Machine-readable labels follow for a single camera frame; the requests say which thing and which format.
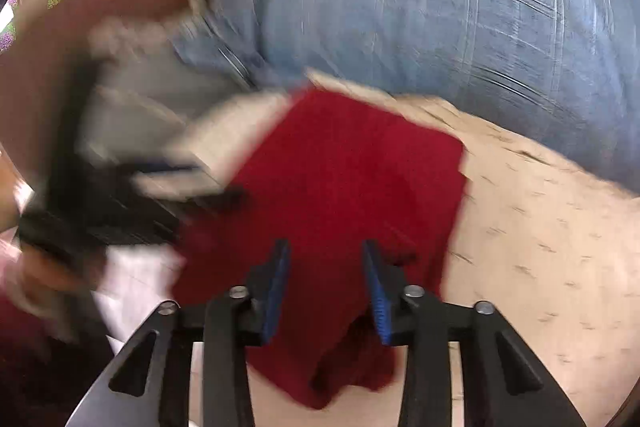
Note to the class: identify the person's left hand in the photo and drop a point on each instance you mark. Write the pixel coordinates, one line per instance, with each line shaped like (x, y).
(36, 291)

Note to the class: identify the red knitted garment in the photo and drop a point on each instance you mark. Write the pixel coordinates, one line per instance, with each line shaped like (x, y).
(333, 174)

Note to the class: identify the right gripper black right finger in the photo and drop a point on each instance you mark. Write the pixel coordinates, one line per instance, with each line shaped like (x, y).
(504, 382)

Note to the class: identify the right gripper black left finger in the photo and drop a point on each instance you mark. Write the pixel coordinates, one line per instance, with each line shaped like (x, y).
(148, 381)

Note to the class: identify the cream leaf-print pillow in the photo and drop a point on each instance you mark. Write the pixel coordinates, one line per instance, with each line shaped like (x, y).
(556, 250)

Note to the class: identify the grey patterned bed sheet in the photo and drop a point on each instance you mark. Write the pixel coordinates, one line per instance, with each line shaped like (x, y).
(147, 95)

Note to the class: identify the brown wooden headboard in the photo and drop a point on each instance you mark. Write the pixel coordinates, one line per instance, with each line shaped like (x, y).
(33, 67)

